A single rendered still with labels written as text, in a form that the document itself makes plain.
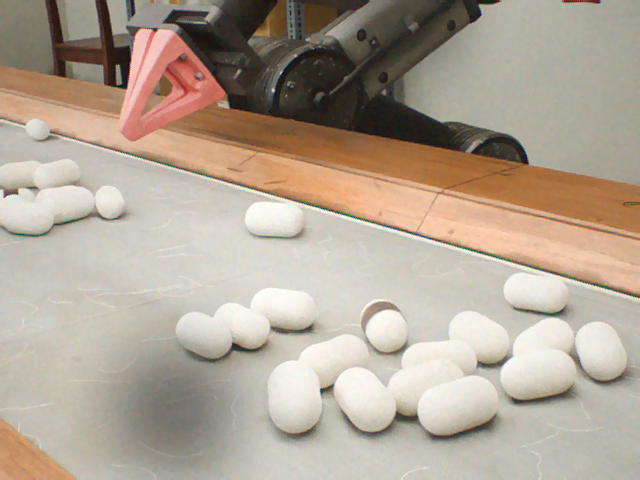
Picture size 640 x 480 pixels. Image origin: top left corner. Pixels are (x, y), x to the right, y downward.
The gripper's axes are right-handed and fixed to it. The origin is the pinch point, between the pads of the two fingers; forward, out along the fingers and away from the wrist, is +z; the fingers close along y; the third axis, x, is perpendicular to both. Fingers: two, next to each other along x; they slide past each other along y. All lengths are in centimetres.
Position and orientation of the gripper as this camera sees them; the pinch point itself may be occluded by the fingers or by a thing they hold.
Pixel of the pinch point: (131, 127)
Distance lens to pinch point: 72.7
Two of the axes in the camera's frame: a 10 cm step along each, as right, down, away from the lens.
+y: 6.6, 2.0, -7.2
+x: 5.2, 5.8, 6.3
